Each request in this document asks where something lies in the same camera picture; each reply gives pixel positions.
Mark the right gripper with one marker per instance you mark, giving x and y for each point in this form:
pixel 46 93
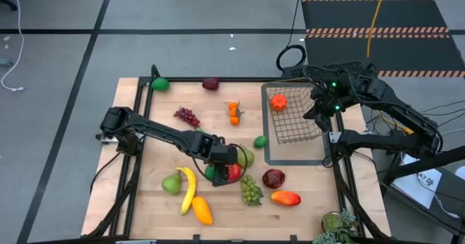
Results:
pixel 332 95

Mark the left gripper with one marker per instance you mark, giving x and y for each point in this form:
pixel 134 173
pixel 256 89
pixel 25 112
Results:
pixel 225 154

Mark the large green toy lime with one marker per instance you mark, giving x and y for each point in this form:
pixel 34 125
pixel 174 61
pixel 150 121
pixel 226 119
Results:
pixel 209 172

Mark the red toy pomegranate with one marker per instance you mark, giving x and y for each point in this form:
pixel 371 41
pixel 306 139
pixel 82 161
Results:
pixel 235 172

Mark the brownish green toy pear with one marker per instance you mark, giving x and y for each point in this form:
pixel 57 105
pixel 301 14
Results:
pixel 248 157

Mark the yellow toy banana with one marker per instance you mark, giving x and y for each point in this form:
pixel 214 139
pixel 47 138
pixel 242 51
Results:
pixel 190 189

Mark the yellow orange toy mango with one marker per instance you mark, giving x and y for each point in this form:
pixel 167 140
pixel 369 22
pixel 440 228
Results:
pixel 202 210

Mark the orange toy pumpkin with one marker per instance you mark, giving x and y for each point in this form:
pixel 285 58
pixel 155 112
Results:
pixel 278 102

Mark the bright green toy pear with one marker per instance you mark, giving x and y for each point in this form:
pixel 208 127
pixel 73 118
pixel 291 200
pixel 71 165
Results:
pixel 170 184

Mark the dark red toy apple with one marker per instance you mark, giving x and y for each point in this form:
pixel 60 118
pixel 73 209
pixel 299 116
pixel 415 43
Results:
pixel 273 178

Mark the red orange toy mango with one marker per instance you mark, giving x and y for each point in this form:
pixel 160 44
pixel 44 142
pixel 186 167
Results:
pixel 285 198

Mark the dark maroon toy plum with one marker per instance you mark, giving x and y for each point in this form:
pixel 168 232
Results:
pixel 210 84

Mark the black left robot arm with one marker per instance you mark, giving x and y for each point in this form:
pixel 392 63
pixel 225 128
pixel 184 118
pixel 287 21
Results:
pixel 163 131

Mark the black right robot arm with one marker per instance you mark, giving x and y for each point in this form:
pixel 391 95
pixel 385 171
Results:
pixel 399 107

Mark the green toy grape bunch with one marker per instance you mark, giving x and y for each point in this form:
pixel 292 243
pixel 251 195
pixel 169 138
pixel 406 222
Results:
pixel 248 189

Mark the grey black-bordered placemat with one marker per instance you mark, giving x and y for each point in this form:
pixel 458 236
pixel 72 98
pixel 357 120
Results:
pixel 298 155

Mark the small bright green lime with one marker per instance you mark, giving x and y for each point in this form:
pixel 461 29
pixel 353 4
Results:
pixel 261 142

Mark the black computer case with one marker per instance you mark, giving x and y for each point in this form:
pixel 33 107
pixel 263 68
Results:
pixel 294 70

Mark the orange toy tangerine sprig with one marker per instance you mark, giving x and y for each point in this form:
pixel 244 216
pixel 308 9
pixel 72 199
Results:
pixel 234 120

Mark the purple toy grape bunch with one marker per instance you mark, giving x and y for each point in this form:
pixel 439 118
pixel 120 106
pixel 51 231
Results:
pixel 187 117

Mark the yellow plug connector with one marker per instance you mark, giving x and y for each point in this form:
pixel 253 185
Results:
pixel 408 130

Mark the potted succulent plant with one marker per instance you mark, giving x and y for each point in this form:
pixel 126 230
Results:
pixel 332 222

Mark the black hazard-striped floor mat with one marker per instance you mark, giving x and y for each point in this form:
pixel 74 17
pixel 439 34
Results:
pixel 363 15

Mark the black side stand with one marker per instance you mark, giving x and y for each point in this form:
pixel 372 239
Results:
pixel 428 163

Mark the white label sheet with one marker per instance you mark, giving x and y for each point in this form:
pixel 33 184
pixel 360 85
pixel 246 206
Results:
pixel 417 186

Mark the white round object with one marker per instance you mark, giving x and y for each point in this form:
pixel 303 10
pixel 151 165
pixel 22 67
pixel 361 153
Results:
pixel 460 173

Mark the grey power adapter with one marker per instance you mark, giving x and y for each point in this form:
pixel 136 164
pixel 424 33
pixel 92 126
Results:
pixel 5 62

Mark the black aluminium table frame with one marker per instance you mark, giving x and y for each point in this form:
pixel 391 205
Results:
pixel 236 79

